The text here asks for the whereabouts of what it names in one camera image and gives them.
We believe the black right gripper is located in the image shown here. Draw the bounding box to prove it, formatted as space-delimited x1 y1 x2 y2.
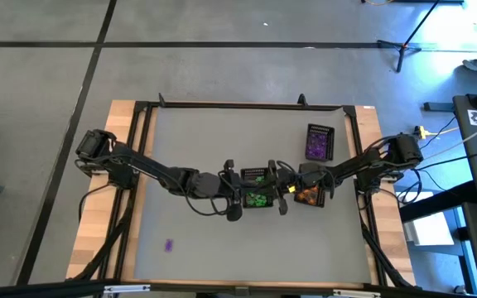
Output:
267 159 335 216

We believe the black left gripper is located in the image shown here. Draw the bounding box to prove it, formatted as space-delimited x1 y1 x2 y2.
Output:
188 159 243 223

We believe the black slotted plastic basket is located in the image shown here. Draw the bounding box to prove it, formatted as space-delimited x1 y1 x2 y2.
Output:
239 166 275 209
294 181 329 209
304 123 336 162

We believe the grey table mat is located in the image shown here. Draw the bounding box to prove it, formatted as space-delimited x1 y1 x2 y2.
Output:
133 105 372 285

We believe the wooden table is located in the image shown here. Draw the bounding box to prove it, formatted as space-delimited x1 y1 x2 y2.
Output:
65 99 417 291

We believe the black tripod stand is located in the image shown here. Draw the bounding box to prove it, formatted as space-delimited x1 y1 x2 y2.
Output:
377 0 465 74

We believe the black aluminium rig frame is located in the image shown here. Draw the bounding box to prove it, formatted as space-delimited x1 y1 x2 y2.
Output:
72 93 417 298

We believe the silver aluminium bracket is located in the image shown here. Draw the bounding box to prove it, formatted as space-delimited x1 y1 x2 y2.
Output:
332 289 383 298
104 284 152 295

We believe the black power cable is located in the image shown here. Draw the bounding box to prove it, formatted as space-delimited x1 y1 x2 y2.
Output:
416 151 477 171

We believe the white cable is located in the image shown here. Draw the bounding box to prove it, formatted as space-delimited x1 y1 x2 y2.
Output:
424 118 477 161

